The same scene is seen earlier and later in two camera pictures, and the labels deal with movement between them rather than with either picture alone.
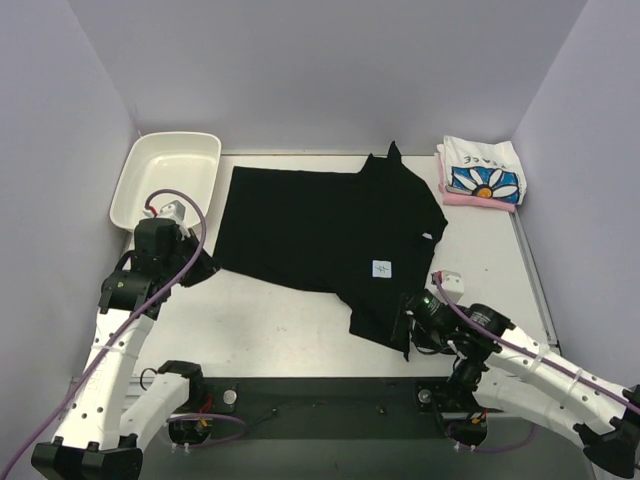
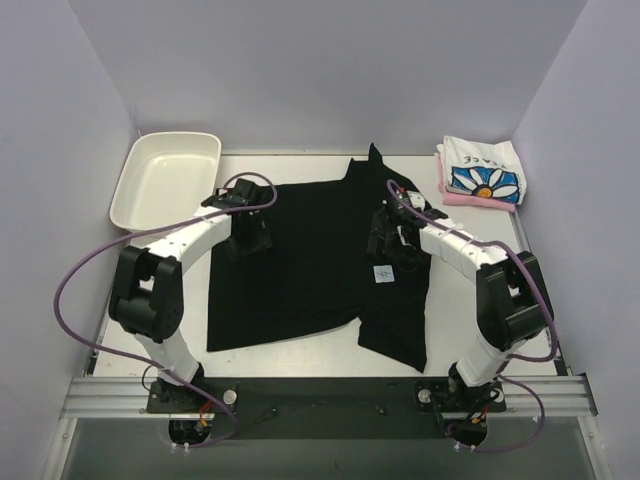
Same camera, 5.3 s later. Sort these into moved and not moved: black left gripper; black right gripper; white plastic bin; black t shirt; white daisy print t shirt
Moved: black left gripper; black right gripper; black t shirt
Not moved: white plastic bin; white daisy print t shirt
